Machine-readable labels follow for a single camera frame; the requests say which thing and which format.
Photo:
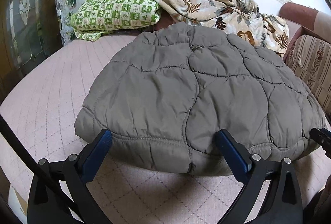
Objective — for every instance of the pink maroon sofa frame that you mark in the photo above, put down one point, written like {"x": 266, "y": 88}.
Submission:
{"x": 297, "y": 11}

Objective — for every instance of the white cardboard box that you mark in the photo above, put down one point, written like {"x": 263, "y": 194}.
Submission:
{"x": 16, "y": 200}

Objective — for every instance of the grey-brown quilted hooded jacket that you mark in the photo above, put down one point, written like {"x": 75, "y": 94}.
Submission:
{"x": 181, "y": 97}

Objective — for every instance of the person's dark trouser leg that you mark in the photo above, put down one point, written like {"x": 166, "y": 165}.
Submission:
{"x": 320, "y": 206}

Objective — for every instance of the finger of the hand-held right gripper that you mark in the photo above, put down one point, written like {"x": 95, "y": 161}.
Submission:
{"x": 323, "y": 137}

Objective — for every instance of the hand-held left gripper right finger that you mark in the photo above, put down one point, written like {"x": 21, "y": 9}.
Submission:
{"x": 230, "y": 156}

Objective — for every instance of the striped floral sofa backrest cushion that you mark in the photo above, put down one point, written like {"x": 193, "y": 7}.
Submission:
{"x": 313, "y": 63}

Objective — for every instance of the clear plastic bag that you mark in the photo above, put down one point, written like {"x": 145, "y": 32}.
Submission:
{"x": 63, "y": 7}

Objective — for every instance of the pink quilted bed mattress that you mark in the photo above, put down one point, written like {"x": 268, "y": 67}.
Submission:
{"x": 51, "y": 89}

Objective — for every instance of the green patterned pillow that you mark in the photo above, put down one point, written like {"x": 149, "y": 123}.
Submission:
{"x": 116, "y": 12}

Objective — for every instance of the wooden door with stained glass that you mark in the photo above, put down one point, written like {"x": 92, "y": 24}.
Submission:
{"x": 28, "y": 12}

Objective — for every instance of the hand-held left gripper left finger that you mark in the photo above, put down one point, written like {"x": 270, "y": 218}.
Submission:
{"x": 99, "y": 154}

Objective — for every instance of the leaf print blanket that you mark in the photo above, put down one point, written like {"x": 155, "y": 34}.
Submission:
{"x": 206, "y": 9}

